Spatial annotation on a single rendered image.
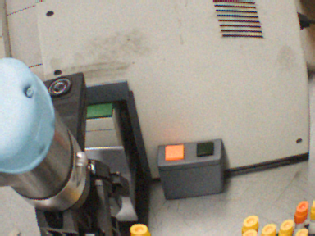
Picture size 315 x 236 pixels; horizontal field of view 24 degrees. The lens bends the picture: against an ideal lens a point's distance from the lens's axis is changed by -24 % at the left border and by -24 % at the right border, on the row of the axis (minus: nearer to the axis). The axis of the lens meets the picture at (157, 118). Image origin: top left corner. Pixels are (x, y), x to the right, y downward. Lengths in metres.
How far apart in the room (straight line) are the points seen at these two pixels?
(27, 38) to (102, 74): 1.63
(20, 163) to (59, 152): 0.05
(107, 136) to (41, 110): 0.35
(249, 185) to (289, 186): 0.06
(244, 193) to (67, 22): 0.26
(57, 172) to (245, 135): 0.35
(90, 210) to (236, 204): 0.23
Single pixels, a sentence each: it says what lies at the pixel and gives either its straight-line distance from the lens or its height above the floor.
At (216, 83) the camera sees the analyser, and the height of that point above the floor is 0.99.
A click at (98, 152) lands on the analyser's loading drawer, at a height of 0.94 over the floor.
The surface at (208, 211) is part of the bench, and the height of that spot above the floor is 0.88.
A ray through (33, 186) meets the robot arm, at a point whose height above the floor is 1.14.
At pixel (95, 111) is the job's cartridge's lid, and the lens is 0.82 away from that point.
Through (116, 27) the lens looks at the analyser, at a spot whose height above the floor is 1.07.
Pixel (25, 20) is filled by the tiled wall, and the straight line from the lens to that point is 2.38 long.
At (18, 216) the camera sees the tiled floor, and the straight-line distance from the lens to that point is 2.14.
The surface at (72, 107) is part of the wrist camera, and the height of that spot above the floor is 1.07.
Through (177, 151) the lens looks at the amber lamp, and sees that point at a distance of 0.85.
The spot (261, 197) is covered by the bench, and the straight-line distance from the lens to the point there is 0.85.
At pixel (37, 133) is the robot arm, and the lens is 0.49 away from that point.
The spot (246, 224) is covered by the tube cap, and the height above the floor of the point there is 0.99.
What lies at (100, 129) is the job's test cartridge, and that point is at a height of 0.97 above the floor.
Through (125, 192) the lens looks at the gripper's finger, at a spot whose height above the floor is 0.99.
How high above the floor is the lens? 1.50
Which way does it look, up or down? 40 degrees down
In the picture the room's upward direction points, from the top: 11 degrees counter-clockwise
